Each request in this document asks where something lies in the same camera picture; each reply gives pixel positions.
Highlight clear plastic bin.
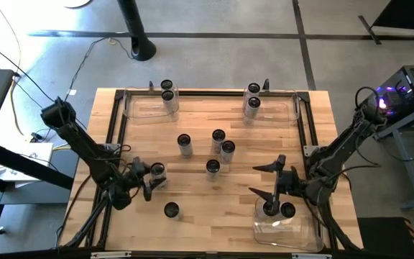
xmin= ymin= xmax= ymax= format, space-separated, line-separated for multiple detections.
xmin=241 ymin=88 xmax=300 ymax=129
xmin=123 ymin=86 xmax=180 ymax=126
xmin=252 ymin=196 xmax=325 ymax=253

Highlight black metal table frame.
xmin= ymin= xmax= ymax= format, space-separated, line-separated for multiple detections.
xmin=57 ymin=88 xmax=362 ymax=253

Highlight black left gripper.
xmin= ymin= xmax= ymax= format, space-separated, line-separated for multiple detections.
xmin=126 ymin=157 xmax=167 ymax=202

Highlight black box hazard stripes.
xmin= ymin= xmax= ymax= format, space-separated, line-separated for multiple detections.
xmin=356 ymin=217 xmax=414 ymax=259

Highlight black tower fan stand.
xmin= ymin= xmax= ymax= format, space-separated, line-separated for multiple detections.
xmin=116 ymin=0 xmax=157 ymax=62

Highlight Celsius Tropical Vibe can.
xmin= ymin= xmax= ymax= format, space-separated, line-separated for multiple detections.
xmin=244 ymin=82 xmax=262 ymax=100
xmin=280 ymin=201 xmax=298 ymax=221
xmin=161 ymin=89 xmax=180 ymax=115

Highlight Celsius can teal palm print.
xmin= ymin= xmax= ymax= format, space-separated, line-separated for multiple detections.
xmin=206 ymin=159 xmax=221 ymax=183

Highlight grey metal stand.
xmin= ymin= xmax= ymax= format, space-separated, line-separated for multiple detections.
xmin=372 ymin=100 xmax=414 ymax=212

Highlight white table edge label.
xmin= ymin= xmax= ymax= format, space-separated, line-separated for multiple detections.
xmin=91 ymin=250 xmax=132 ymax=259
xmin=292 ymin=253 xmax=333 ymax=259

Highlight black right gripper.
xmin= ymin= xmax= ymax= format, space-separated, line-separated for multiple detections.
xmin=248 ymin=154 xmax=303 ymax=214

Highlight white box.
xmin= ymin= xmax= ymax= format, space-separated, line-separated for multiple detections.
xmin=0 ymin=142 xmax=55 ymax=183

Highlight Celsius Arctic Vibe can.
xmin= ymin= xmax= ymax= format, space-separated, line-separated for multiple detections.
xmin=177 ymin=133 xmax=194 ymax=160
xmin=257 ymin=199 xmax=280 ymax=221
xmin=163 ymin=201 xmax=183 ymax=221

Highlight Celsius can blue pink print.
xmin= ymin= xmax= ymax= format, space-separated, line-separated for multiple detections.
xmin=219 ymin=140 xmax=236 ymax=165

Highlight Celsius Peach Vibe can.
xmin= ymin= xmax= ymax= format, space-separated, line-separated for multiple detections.
xmin=243 ymin=96 xmax=262 ymax=127

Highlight black floor cable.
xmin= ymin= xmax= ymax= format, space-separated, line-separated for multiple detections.
xmin=56 ymin=35 xmax=134 ymax=122

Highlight yellow floor cable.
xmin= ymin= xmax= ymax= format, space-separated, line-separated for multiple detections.
xmin=0 ymin=0 xmax=23 ymax=136

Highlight black folding stand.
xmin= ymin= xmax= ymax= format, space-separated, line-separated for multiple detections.
xmin=357 ymin=0 xmax=414 ymax=46

